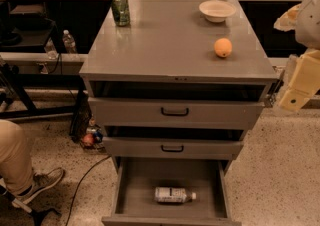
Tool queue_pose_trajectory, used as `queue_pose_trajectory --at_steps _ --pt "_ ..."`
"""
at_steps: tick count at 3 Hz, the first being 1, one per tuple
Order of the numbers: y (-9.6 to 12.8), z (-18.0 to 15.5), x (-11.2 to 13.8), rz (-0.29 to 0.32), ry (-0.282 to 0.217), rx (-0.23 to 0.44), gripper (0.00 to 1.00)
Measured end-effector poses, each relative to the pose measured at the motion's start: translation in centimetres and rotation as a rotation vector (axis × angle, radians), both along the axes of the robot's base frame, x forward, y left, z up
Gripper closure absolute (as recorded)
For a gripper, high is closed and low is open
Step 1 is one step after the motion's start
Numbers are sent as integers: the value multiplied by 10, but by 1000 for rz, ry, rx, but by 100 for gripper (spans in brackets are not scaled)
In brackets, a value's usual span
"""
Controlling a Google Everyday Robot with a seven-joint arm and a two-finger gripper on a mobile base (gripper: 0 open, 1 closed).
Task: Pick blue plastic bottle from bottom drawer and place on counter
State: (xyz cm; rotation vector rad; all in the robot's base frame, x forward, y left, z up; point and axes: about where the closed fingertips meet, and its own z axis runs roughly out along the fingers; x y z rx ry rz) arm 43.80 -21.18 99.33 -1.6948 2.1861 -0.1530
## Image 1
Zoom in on orange fruit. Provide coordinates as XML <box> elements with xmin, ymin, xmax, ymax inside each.
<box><xmin>214</xmin><ymin>38</ymin><xmax>232</xmax><ymax>58</ymax></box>

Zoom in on red apple on floor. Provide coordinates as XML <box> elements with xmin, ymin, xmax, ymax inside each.
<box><xmin>82</xmin><ymin>134</ymin><xmax>95</xmax><ymax>147</ymax></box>

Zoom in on grey top drawer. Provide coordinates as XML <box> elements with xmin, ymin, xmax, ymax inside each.
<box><xmin>89</xmin><ymin>98</ymin><xmax>263</xmax><ymax>130</ymax></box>

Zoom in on clear water bottle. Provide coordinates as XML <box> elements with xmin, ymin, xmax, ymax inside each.
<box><xmin>62</xmin><ymin>30</ymin><xmax>77</xmax><ymax>54</ymax></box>
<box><xmin>44</xmin><ymin>38</ymin><xmax>58</xmax><ymax>60</ymax></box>

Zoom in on person leg khaki trousers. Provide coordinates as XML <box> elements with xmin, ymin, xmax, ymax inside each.
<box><xmin>0</xmin><ymin>120</ymin><xmax>33</xmax><ymax>195</ymax></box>

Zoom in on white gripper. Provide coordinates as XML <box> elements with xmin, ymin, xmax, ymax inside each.
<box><xmin>274</xmin><ymin>4</ymin><xmax>320</xmax><ymax>112</ymax></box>

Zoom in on grey drawer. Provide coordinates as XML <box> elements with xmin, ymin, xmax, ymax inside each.
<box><xmin>102</xmin><ymin>158</ymin><xmax>242</xmax><ymax>226</ymax></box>
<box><xmin>89</xmin><ymin>98</ymin><xmax>263</xmax><ymax>130</ymax></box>
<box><xmin>103</xmin><ymin>137</ymin><xmax>243</xmax><ymax>160</ymax></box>

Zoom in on grey middle drawer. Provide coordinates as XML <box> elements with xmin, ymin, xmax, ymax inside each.
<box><xmin>103</xmin><ymin>137</ymin><xmax>243</xmax><ymax>160</ymax></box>

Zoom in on grey bottom drawer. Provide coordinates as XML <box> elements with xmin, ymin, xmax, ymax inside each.
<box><xmin>102</xmin><ymin>158</ymin><xmax>242</xmax><ymax>226</ymax></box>

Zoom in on white bowl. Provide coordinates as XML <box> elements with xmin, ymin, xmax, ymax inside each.
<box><xmin>199</xmin><ymin>0</ymin><xmax>236</xmax><ymax>23</ymax></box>

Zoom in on grey sneaker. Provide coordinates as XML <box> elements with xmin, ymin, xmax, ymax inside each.
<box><xmin>16</xmin><ymin>167</ymin><xmax>65</xmax><ymax>204</ymax></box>

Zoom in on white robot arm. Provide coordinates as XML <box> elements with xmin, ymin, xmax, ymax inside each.
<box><xmin>274</xmin><ymin>0</ymin><xmax>320</xmax><ymax>112</ymax></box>

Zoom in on black chair base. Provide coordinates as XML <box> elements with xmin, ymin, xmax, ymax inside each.
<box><xmin>0</xmin><ymin>185</ymin><xmax>60</xmax><ymax>226</ymax></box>

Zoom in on grey drawer cabinet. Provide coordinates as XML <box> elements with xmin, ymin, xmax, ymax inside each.
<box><xmin>79</xmin><ymin>0</ymin><xmax>279</xmax><ymax>226</ymax></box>

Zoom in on green soda can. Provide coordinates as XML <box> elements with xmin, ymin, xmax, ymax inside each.
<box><xmin>111</xmin><ymin>0</ymin><xmax>130</xmax><ymax>26</ymax></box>

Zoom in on black floor cable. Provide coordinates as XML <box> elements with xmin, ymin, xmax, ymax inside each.
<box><xmin>64</xmin><ymin>155</ymin><xmax>112</xmax><ymax>226</ymax></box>

